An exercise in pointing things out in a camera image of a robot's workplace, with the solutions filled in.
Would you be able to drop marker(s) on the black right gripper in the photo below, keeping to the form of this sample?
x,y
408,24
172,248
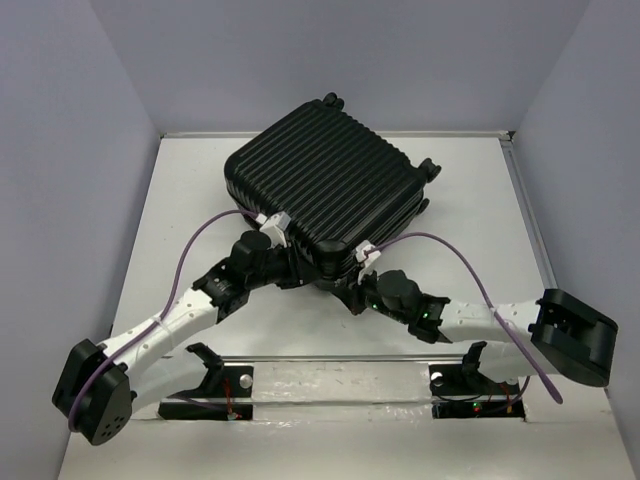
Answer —
x,y
351,296

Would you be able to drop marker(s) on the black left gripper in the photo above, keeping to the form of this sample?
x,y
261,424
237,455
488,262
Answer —
x,y
299,269

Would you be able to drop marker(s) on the black hard-shell suitcase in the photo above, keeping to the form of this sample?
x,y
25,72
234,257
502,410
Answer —
x,y
339,182

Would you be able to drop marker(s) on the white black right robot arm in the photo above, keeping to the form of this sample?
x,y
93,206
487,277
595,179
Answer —
x,y
557,334

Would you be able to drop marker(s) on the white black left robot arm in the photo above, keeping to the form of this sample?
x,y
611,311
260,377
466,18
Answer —
x,y
97,389

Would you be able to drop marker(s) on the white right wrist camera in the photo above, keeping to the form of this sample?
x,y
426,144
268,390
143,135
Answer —
x,y
366,254

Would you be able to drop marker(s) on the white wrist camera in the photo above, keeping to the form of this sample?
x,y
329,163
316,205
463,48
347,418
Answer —
x,y
366,254
275,227

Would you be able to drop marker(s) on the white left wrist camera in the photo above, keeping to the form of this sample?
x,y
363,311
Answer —
x,y
275,227

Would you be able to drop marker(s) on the aluminium mounting rail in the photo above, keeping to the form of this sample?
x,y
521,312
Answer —
x,y
437,358

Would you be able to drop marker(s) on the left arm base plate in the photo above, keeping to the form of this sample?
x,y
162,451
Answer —
x,y
223,394

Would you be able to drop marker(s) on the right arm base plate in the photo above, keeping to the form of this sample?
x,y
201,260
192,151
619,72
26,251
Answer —
x,y
460,391

